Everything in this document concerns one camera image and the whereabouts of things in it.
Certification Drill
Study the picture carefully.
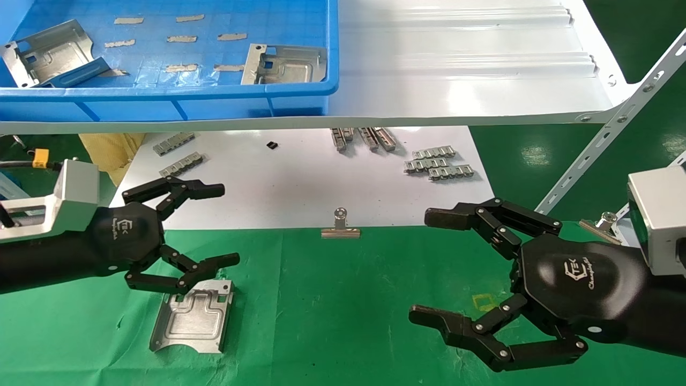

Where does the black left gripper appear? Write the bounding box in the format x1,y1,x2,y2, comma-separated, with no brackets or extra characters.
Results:
88,177,241,294

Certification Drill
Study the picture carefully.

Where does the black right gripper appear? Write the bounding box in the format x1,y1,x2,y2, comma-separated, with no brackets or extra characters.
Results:
408,197,650,373

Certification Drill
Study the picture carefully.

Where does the stamped sheet metal part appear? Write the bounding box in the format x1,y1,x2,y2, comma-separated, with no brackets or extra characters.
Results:
241,44,327,85
0,20,112,89
149,279,235,353

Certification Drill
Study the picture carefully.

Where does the white flat board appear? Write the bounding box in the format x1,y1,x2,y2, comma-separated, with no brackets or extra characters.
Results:
98,126,495,231

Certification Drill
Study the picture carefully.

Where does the yellow woven bag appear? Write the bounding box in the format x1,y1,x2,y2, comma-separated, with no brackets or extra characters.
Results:
79,133,146,187

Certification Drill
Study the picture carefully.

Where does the silver binder clip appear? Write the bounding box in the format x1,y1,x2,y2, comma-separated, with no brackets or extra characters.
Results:
321,208,361,239
579,212,622,246

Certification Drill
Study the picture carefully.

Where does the blue plastic bin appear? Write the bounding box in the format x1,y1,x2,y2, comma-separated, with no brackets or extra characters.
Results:
0,0,340,123

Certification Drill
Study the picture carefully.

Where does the green cloth mat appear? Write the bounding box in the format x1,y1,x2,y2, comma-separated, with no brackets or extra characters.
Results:
0,222,686,386

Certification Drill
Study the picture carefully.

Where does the white ribbed shelf panel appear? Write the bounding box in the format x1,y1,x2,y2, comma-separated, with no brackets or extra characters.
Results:
0,0,638,135

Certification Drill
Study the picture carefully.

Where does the white slotted angle strut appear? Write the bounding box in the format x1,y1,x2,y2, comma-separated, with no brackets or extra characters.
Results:
535,29,686,215

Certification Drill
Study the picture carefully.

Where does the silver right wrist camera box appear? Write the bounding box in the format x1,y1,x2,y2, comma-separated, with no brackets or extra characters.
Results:
627,165,686,277

